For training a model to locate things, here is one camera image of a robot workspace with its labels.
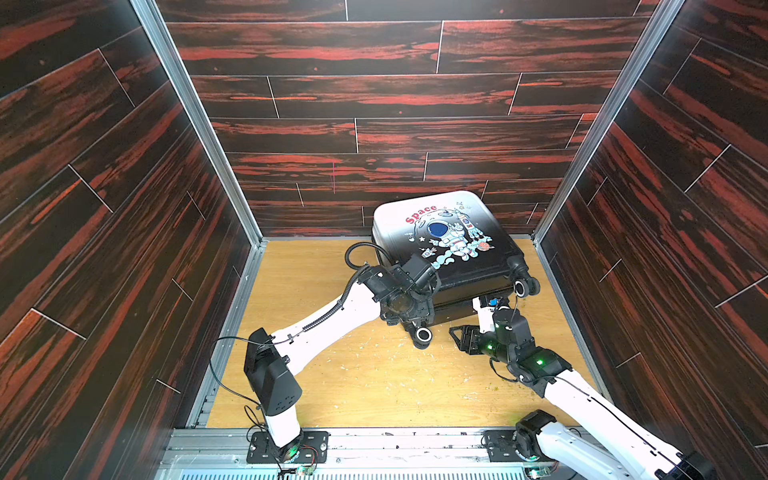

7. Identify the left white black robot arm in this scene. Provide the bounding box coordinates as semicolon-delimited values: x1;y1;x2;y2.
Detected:
244;254;441;461

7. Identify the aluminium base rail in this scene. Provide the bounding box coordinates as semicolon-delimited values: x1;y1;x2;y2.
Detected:
156;427;578;479

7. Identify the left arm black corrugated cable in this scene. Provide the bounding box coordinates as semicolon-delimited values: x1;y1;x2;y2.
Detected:
206;241;397;421

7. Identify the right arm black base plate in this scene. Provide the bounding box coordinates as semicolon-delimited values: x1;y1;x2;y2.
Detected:
481;429;522;463

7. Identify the left aluminium corner post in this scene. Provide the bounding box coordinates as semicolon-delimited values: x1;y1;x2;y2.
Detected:
129;0;264;248

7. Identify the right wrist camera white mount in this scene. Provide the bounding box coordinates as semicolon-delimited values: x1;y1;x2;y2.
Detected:
472;295;509;333

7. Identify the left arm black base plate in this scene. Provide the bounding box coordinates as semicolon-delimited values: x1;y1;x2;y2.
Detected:
246;430;330;465

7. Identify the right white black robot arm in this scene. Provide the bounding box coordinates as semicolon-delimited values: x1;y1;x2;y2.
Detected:
449;304;716;479

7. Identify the right aluminium corner post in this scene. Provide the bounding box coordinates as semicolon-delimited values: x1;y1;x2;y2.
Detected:
532;0;685;249

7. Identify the black white astronaut suitcase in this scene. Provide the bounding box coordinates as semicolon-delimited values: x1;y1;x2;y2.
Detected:
372;190;541;349

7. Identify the aluminium corner post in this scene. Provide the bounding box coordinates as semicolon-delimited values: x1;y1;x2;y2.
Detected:
129;0;264;248
532;0;685;249

